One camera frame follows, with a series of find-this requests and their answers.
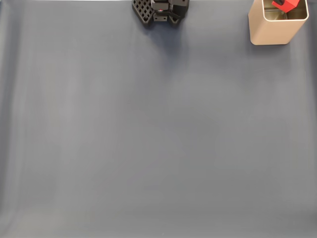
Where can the grey table mat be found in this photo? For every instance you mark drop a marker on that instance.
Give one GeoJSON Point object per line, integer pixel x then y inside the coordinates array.
{"type": "Point", "coordinates": [99, 136]}

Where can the red cube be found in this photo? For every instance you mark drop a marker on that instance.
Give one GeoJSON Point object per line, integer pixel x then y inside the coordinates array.
{"type": "Point", "coordinates": [288, 6]}

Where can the gold metal tin container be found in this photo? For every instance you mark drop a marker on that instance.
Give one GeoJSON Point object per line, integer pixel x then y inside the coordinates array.
{"type": "Point", "coordinates": [270, 29]}

